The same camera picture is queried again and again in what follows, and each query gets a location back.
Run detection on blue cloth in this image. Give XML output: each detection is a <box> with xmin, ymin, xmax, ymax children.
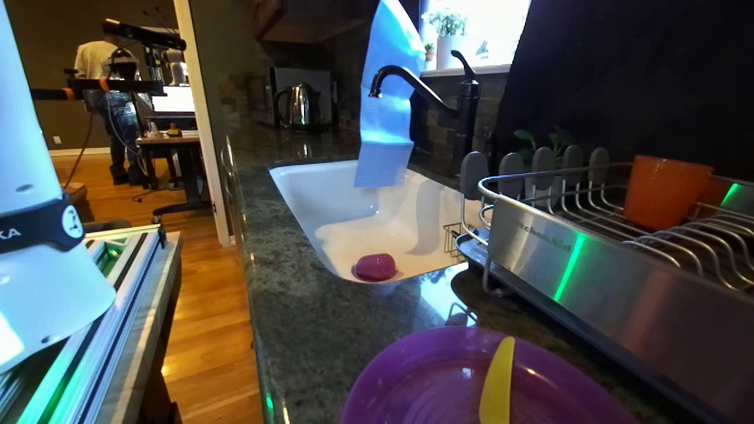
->
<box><xmin>355</xmin><ymin>0</ymin><xmax>424</xmax><ymax>189</ymax></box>

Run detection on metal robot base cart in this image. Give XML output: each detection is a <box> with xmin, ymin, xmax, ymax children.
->
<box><xmin>0</xmin><ymin>223</ymin><xmax>182</xmax><ymax>424</ymax></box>

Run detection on purple object in sink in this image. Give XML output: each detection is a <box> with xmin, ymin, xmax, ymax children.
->
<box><xmin>350</xmin><ymin>251</ymin><xmax>397</xmax><ymax>282</ymax></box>

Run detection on white sink basin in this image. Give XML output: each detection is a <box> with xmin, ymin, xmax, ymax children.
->
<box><xmin>270</xmin><ymin>159</ymin><xmax>480</xmax><ymax>282</ymax></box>

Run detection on black kitchen faucet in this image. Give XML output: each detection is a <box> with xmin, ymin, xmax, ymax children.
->
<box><xmin>368</xmin><ymin>50</ymin><xmax>480</xmax><ymax>174</ymax></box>

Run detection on steel kettle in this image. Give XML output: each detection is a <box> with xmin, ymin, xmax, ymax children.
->
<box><xmin>276</xmin><ymin>82</ymin><xmax>321</xmax><ymax>126</ymax></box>

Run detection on purple plastic plate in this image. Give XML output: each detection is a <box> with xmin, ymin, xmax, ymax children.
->
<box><xmin>338</xmin><ymin>328</ymin><xmax>636</xmax><ymax>424</ymax></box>

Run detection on white potted plant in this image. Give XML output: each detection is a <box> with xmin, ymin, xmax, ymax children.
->
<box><xmin>425</xmin><ymin>10</ymin><xmax>467</xmax><ymax>68</ymax></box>

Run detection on yellow plastic utensil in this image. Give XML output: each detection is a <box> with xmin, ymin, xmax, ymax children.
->
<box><xmin>478</xmin><ymin>337</ymin><xmax>515</xmax><ymax>424</ymax></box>

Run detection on wooden table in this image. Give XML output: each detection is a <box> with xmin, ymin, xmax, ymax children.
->
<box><xmin>139</xmin><ymin>135</ymin><xmax>212</xmax><ymax>219</ymax></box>

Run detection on person in background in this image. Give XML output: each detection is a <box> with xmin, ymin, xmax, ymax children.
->
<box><xmin>72</xmin><ymin>35</ymin><xmax>145</xmax><ymax>187</ymax></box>

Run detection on orange cup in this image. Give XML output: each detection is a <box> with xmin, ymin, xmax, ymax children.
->
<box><xmin>624</xmin><ymin>156</ymin><xmax>713</xmax><ymax>230</ymax></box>

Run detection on steel dish rack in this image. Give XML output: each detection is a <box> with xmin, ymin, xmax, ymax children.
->
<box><xmin>458</xmin><ymin>145</ymin><xmax>754</xmax><ymax>424</ymax></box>

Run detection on right dark curtain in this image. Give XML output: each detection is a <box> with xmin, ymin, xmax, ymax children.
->
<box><xmin>493</xmin><ymin>0</ymin><xmax>754</xmax><ymax>179</ymax></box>

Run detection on camera tripod rig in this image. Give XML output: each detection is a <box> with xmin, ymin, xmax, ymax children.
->
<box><xmin>30</xmin><ymin>18</ymin><xmax>185</xmax><ymax>102</ymax></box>

